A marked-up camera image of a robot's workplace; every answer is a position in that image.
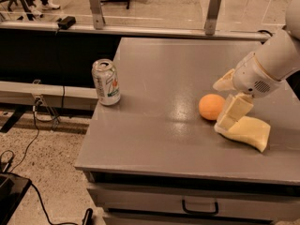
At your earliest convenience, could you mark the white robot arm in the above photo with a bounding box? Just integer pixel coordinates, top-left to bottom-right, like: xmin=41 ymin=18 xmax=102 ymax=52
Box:
xmin=213 ymin=0 xmax=300 ymax=132

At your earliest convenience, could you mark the orange fruit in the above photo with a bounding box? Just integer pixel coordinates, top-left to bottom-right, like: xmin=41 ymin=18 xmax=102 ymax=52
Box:
xmin=199 ymin=94 xmax=225 ymax=121

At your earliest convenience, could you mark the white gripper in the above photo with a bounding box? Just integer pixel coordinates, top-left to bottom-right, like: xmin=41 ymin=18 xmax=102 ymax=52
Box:
xmin=213 ymin=52 xmax=281 ymax=132

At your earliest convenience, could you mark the grey metal rail beam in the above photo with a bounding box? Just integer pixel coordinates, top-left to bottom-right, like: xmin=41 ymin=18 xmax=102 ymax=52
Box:
xmin=0 ymin=82 xmax=98 ymax=111

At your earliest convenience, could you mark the silver soda can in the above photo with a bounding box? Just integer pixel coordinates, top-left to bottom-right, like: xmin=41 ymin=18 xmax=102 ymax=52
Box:
xmin=92 ymin=59 xmax=121 ymax=106

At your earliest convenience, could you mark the grey drawer with black handle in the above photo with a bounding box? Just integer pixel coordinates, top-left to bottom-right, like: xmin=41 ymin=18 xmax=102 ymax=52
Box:
xmin=87 ymin=183 xmax=300 ymax=224

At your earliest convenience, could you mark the left metal bracket post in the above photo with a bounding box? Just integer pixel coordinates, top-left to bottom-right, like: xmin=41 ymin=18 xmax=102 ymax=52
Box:
xmin=89 ymin=0 xmax=105 ymax=29

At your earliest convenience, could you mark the black box on floor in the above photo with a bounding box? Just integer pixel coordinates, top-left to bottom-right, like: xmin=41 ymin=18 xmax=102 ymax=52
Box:
xmin=0 ymin=173 xmax=32 ymax=225

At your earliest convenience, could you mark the yellow sponge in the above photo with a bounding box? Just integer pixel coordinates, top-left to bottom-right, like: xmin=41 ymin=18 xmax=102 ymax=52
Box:
xmin=215 ymin=116 xmax=271 ymax=153

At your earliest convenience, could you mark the black office chair base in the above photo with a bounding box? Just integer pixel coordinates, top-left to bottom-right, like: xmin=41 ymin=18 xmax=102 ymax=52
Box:
xmin=0 ymin=0 xmax=38 ymax=21

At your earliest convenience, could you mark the black floor cable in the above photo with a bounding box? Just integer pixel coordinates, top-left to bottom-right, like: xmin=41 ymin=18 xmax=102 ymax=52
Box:
xmin=0 ymin=84 xmax=79 ymax=225

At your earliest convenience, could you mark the metal bracket post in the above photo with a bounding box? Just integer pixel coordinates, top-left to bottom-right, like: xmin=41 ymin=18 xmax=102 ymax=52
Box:
xmin=89 ymin=0 xmax=105 ymax=29
xmin=204 ymin=0 xmax=222 ymax=36

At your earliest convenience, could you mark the black power adapter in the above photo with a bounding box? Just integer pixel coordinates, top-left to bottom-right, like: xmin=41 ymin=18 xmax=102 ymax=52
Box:
xmin=58 ymin=16 xmax=76 ymax=30

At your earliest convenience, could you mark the right metal bracket post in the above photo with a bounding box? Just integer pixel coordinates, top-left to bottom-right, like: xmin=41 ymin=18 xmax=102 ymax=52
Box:
xmin=204 ymin=0 xmax=222 ymax=36

